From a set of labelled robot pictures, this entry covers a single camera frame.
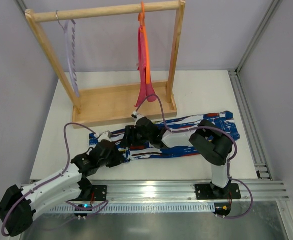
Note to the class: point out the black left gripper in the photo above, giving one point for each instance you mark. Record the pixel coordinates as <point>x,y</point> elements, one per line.
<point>115,157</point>

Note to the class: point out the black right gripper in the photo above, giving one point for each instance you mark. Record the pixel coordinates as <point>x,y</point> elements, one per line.
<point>129,136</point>

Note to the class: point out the blue white red patterned trousers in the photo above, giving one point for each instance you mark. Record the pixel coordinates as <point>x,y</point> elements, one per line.
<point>224,120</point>

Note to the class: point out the lilac plastic hanger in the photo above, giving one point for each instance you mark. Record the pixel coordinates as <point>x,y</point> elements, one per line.
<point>69,29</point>

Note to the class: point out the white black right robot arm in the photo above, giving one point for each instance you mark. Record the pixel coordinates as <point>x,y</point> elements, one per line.
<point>210,141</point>

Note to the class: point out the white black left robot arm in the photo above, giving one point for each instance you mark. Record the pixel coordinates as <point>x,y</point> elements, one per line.
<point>21,206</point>

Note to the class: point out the pink cloth on hanger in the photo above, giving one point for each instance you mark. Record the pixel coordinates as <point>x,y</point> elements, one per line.
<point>146,91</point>

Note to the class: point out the orange plastic hanger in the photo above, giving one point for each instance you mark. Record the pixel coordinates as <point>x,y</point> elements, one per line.
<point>144,62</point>

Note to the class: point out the wooden clothes rack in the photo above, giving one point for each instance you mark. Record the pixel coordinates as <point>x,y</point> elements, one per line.
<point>106,58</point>

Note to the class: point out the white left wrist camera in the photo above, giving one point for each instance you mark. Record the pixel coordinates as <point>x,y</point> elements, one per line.
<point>105,136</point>

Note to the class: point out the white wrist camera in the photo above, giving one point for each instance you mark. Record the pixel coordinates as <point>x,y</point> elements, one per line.
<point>137,116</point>
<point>105,136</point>

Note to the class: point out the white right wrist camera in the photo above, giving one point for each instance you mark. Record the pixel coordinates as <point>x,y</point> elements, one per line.
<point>137,116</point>

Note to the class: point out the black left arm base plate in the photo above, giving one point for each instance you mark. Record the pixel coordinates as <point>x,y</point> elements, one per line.
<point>97,193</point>

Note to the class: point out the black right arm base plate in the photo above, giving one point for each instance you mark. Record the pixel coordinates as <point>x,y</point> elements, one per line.
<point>208,191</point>

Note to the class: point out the slotted grey cable duct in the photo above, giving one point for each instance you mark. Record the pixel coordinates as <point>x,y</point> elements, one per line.
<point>139,208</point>

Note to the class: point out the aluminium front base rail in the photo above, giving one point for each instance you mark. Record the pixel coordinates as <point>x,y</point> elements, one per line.
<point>168,191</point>

